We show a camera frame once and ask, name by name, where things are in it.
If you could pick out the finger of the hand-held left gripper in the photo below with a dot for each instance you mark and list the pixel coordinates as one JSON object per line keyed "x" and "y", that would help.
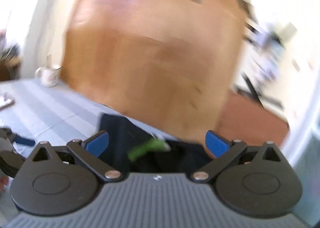
{"x": 23, "y": 140}
{"x": 10, "y": 163}

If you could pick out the small flat object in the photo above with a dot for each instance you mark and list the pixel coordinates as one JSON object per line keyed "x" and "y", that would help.
{"x": 6, "y": 101}

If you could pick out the long black tape strip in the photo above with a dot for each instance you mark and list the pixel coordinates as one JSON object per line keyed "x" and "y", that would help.
{"x": 270, "y": 101}

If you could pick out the brown mat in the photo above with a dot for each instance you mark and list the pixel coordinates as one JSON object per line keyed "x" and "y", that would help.
{"x": 250, "y": 122}

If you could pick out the short black tape strip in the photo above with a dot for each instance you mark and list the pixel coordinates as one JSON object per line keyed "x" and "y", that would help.
{"x": 251, "y": 87}

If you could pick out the green knitted sweater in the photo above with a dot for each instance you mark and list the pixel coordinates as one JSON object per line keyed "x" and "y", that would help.
{"x": 142, "y": 150}

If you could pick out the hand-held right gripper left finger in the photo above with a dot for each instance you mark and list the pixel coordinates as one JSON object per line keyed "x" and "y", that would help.
{"x": 97, "y": 144}

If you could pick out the white printed mug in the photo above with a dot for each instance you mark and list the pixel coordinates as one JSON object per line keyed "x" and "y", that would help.
{"x": 48, "y": 75}

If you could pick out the wood pattern vinyl sheet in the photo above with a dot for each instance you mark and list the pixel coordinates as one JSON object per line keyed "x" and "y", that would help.
{"x": 155, "y": 55}

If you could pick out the grey striped sheet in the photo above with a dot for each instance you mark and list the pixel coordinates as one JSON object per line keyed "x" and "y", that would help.
{"x": 50, "y": 112}

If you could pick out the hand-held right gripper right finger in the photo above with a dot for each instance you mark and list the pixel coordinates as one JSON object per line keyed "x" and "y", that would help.
{"x": 216, "y": 144}

